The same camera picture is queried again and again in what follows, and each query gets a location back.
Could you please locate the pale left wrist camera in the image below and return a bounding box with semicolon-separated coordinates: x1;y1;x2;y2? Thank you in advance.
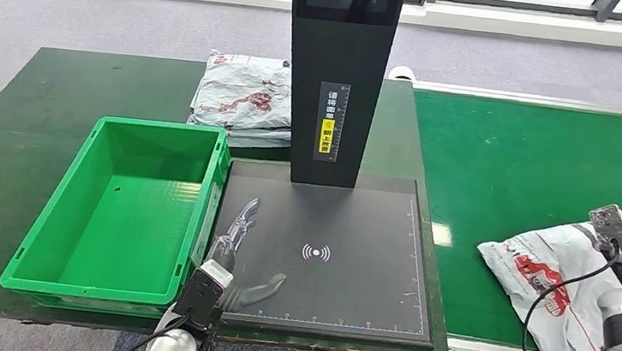
196;259;236;292

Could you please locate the dark green table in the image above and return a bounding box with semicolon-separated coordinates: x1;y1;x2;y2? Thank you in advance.
0;42;475;351

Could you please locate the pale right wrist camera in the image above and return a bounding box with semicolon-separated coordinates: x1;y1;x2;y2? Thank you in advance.
585;201;622;253

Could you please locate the grey parcel with red print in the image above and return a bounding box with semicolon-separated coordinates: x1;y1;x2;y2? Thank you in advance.
187;47;299;139

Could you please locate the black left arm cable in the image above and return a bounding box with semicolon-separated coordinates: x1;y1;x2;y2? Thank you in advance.
112;302;194;351

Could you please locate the black inbound scanner machine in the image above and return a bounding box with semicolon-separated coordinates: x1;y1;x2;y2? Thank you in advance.
204;0;469;351

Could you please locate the green conveyor belt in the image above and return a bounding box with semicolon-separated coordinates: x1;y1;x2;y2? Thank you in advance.
391;90;622;351

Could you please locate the green plastic crate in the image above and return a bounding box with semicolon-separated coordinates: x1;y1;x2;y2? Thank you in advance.
0;107;236;325

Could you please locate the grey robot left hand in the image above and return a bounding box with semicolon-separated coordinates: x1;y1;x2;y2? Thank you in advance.
199;193;296;318

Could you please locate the grey poly parcel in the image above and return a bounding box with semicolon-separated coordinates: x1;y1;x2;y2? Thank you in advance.
467;211;622;351

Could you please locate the white conveyor roller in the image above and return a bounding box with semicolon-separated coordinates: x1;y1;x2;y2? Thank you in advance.
387;64;419;84

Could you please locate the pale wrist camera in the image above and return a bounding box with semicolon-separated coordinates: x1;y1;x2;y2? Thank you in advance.
585;201;622;253
196;259;236;292

